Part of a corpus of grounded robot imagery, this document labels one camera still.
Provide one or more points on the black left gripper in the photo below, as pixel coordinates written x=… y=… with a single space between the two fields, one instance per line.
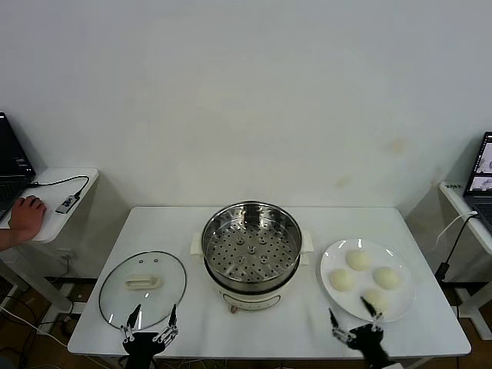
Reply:
x=142 y=346

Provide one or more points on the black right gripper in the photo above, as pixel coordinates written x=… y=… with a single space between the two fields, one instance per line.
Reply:
x=369 y=346

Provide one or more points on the white steamed baozi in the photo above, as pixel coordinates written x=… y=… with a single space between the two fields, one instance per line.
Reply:
x=358 y=260
x=380 y=300
x=388 y=277
x=343 y=280

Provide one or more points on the round glass pot lid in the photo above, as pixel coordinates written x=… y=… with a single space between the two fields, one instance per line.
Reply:
x=115 y=292

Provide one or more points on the person's forearm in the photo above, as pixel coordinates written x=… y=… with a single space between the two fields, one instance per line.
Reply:
x=4 y=240

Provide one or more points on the stainless steel steamer basket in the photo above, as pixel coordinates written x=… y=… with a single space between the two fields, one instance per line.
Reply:
x=269 y=227

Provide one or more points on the person's hand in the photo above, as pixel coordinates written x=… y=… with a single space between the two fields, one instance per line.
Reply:
x=27 y=219

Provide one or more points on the round white plate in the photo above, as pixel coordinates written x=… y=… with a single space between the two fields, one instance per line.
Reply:
x=338 y=257

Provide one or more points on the cream electric cooker pot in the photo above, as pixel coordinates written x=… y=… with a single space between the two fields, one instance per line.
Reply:
x=250 y=298

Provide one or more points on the white side table with mouse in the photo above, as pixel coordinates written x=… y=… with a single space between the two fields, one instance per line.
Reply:
x=54 y=227

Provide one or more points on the grey usb hub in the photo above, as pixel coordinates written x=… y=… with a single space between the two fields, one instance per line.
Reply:
x=67 y=203

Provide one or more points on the small printed table label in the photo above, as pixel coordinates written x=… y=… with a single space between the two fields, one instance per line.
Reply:
x=453 y=186

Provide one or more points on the black laptop with dark screen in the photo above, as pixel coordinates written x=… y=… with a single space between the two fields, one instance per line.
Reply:
x=11 y=161

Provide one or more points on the laptop showing camera views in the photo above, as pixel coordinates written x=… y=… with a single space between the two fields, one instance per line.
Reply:
x=480 y=173

